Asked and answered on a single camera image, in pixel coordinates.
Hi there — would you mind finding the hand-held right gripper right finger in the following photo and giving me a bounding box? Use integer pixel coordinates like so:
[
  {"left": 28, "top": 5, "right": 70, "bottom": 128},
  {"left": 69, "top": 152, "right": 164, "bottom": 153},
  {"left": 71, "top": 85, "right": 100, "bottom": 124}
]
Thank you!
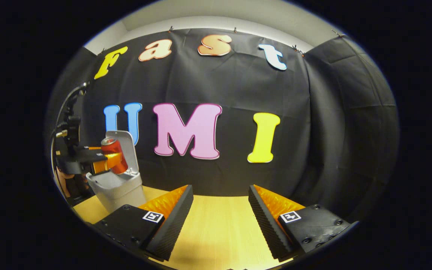
[{"left": 248, "top": 184, "right": 352, "bottom": 263}]

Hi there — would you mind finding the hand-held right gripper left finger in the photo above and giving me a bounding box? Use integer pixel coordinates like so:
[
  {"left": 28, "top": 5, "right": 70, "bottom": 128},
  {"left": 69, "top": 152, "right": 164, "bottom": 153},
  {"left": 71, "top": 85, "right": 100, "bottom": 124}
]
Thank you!
[{"left": 92, "top": 184, "right": 194, "bottom": 262}]

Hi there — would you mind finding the red pop can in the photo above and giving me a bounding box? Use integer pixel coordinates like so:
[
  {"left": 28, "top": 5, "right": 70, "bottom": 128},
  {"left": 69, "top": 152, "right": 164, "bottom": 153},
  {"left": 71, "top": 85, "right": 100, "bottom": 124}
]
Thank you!
[{"left": 100, "top": 137, "right": 129, "bottom": 175}]

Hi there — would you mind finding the white desktop garbage bin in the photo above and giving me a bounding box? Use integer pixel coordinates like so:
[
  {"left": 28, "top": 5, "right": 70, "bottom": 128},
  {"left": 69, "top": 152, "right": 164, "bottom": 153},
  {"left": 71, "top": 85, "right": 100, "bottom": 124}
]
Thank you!
[{"left": 86, "top": 130, "right": 147, "bottom": 214}]

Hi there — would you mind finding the wooden desktop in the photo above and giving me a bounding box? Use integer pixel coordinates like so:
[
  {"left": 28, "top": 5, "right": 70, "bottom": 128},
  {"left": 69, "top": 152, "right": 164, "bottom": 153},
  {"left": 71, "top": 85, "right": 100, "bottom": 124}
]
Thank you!
[{"left": 72, "top": 186, "right": 295, "bottom": 270}]

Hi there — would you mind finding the black backdrop cloth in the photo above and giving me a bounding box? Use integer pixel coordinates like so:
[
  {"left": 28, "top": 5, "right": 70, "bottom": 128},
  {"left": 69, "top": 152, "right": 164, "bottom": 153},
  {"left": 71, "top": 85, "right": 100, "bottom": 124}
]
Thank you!
[{"left": 45, "top": 28, "right": 400, "bottom": 222}]

